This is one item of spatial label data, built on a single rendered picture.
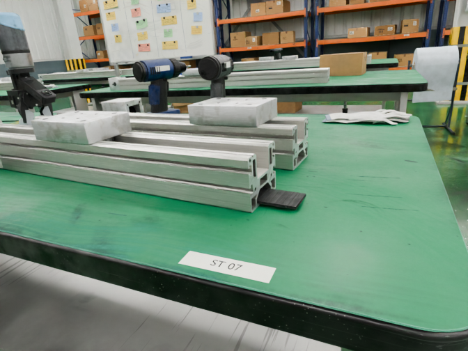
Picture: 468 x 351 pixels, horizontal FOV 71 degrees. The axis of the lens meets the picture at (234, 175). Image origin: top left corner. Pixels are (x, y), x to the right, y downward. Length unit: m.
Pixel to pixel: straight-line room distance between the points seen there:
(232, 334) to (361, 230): 0.71
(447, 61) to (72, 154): 3.84
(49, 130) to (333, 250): 0.57
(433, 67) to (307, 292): 3.87
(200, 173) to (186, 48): 3.48
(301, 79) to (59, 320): 1.78
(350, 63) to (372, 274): 2.29
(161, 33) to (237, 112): 3.51
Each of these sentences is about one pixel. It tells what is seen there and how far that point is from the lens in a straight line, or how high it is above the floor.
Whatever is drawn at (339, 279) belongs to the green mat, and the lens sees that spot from 0.37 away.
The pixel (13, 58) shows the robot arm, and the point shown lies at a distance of 1.22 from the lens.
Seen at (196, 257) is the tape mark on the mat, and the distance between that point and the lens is 0.41.
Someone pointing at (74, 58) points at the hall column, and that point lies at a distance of 9.20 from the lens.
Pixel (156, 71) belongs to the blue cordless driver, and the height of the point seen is 0.97.
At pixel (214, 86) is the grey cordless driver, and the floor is 0.92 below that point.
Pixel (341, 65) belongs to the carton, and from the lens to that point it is 2.61.
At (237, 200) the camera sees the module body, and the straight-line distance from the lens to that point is 0.49.
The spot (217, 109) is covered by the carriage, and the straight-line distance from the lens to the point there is 0.68.
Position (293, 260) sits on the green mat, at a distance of 0.39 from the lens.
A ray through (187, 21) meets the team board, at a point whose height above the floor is 1.33.
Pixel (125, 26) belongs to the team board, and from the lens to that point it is 4.43.
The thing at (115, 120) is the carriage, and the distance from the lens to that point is 0.70.
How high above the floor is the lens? 1.01
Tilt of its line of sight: 21 degrees down
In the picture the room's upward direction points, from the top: 4 degrees counter-clockwise
